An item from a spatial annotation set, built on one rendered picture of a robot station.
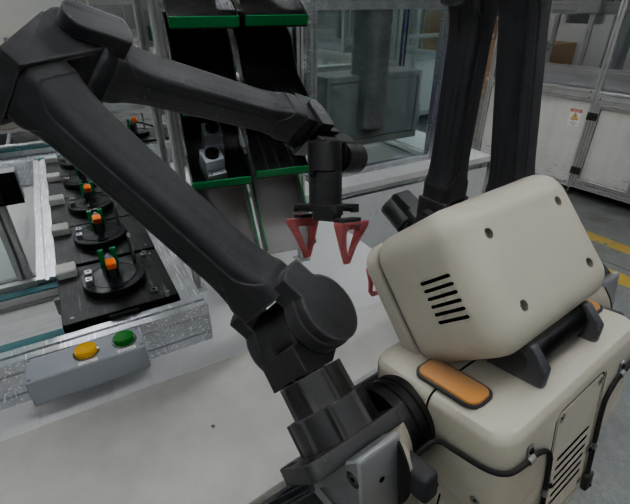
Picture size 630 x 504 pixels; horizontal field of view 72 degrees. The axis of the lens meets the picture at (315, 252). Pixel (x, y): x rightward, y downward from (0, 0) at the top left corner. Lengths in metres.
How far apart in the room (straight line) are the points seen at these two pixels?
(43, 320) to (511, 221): 1.02
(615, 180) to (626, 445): 2.69
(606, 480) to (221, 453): 1.60
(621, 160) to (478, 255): 4.07
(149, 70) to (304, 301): 0.33
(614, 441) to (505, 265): 1.89
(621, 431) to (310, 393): 2.00
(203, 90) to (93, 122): 0.19
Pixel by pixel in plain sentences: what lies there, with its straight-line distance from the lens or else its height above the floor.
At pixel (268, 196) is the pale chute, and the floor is 1.10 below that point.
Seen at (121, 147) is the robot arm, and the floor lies 1.44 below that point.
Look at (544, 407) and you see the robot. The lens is 0.47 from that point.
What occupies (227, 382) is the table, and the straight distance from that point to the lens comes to 0.98.
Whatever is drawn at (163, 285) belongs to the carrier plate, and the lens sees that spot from 1.10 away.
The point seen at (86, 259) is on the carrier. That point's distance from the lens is 1.28.
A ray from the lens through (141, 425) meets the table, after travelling 0.95.
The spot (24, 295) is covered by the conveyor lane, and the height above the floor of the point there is 0.94.
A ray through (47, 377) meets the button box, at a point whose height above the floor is 0.96.
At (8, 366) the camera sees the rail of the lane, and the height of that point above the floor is 0.96.
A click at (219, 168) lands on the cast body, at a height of 1.23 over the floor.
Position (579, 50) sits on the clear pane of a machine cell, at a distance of 4.54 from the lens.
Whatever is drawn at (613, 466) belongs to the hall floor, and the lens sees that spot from 2.20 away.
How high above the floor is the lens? 1.56
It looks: 30 degrees down
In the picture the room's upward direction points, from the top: straight up
